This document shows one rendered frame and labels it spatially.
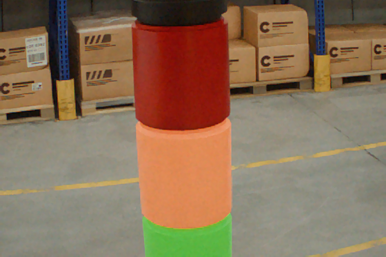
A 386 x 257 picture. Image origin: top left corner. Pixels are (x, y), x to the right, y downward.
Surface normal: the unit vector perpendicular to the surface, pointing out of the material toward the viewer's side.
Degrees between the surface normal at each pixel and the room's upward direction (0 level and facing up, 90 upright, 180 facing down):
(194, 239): 90
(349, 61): 91
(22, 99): 92
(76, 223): 0
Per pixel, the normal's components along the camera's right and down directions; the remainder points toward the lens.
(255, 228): -0.04, -0.95
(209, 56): 0.60, 0.22
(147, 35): -0.62, 0.25
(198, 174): 0.37, 0.26
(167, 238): -0.39, 0.28
